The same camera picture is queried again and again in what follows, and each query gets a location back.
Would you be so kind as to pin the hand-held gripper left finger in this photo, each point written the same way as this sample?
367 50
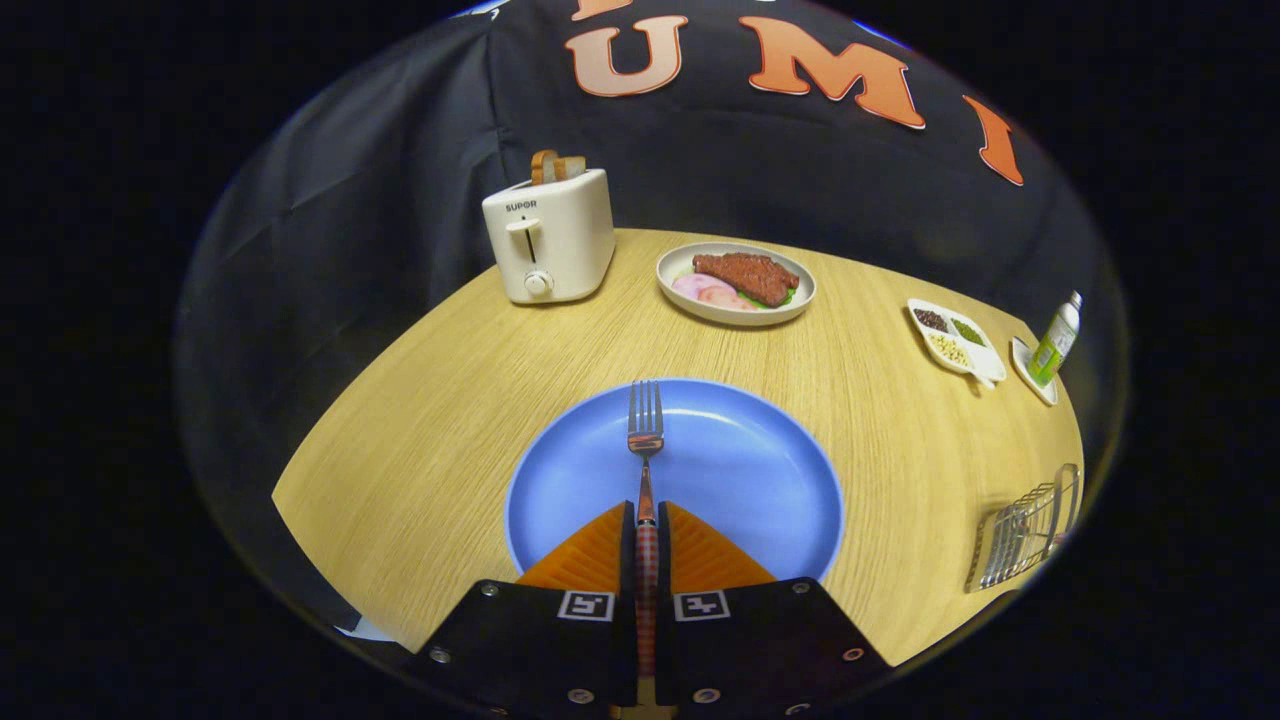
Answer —
540 640

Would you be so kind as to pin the heap of black beans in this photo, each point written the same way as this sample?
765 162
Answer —
931 319

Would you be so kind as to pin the toasted bread slice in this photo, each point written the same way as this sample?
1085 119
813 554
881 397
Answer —
543 166
571 168

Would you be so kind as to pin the green drink bottle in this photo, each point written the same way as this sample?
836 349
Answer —
1052 345

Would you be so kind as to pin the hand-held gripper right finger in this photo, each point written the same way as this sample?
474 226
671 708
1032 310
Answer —
760 640

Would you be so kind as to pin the brown steak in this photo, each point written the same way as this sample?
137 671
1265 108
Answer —
745 275

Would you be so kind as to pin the white divided dish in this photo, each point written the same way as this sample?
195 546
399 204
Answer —
985 360

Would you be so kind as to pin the white coaster dish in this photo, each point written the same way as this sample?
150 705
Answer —
1025 365

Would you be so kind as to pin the blue round plate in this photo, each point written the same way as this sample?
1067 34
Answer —
740 470

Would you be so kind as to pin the heap of yellow soybeans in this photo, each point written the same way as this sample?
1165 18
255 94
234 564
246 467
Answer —
950 350

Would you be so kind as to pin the white toaster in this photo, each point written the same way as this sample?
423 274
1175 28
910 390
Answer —
565 240

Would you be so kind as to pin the heap of green beans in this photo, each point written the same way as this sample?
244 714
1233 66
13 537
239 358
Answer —
967 331

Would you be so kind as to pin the green lettuce leaf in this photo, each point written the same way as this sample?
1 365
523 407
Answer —
786 298

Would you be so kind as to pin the pink ham slices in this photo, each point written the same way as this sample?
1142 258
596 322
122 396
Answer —
705 290

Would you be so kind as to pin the grey oval plate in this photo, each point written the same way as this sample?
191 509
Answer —
680 262

